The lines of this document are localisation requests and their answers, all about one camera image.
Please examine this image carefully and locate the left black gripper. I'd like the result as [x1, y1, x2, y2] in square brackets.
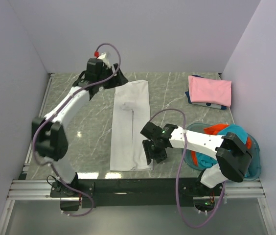
[97, 64, 128, 91]

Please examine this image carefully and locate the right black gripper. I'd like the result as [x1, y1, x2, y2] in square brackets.
[142, 139, 168, 165]

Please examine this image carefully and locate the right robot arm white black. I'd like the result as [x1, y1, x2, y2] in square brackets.
[140, 122, 252, 195]

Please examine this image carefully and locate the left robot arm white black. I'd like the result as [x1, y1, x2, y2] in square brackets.
[32, 57, 128, 197]

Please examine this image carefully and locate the teal t-shirt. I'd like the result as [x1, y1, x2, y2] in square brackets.
[194, 124, 249, 178]

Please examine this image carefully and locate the orange t-shirt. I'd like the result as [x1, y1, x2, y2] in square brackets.
[190, 123, 253, 166]

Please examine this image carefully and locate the blue white folded t-shirt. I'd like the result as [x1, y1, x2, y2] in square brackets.
[184, 74, 228, 110]

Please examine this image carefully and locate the pink folded t-shirt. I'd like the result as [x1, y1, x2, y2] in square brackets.
[188, 75, 231, 107]

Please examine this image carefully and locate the black base crossbar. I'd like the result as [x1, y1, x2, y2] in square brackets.
[49, 178, 227, 212]

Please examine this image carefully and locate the translucent blue laundry basket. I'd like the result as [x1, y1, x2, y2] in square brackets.
[184, 123, 261, 181]

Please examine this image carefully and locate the aluminium rail frame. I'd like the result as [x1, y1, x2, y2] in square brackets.
[0, 72, 55, 235]

